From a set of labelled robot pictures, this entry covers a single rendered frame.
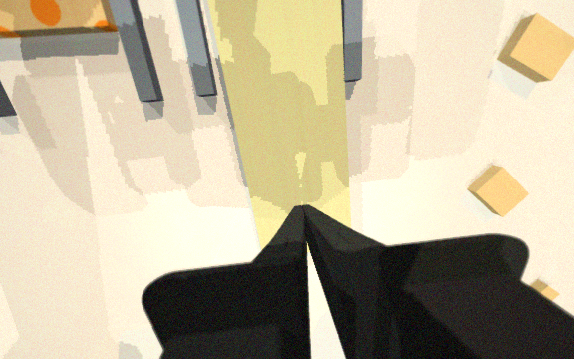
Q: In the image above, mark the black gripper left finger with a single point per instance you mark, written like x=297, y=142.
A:
x=272, y=289

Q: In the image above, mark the tan cube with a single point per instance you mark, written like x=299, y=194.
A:
x=537, y=48
x=498, y=190

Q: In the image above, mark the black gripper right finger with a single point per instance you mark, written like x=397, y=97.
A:
x=359, y=276

